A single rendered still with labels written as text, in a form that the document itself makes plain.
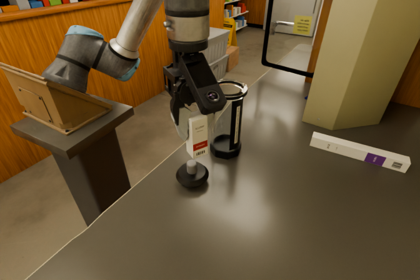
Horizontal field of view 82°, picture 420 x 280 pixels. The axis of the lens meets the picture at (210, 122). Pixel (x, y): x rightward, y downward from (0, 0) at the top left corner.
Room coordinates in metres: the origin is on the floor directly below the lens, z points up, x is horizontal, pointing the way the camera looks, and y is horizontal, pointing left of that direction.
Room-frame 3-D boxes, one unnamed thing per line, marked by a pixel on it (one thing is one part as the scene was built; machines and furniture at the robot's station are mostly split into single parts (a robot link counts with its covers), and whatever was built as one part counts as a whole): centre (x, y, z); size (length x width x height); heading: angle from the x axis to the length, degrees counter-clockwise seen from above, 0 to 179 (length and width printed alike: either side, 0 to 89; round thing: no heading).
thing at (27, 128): (0.82, 0.54, 0.92); 0.32 x 0.32 x 0.04; 63
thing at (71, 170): (0.82, 0.54, 0.45); 0.48 x 0.48 x 0.90; 63
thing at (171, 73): (0.45, 0.04, 1.28); 0.09 x 0.08 x 0.12; 31
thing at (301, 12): (1.14, -0.39, 1.19); 0.30 x 0.01 x 0.40; 51
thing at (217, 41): (3.21, 0.06, 0.49); 0.60 x 0.42 x 0.33; 147
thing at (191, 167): (0.48, 0.05, 0.97); 0.09 x 0.09 x 0.07
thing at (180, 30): (0.44, 0.04, 1.36); 0.08 x 0.08 x 0.05
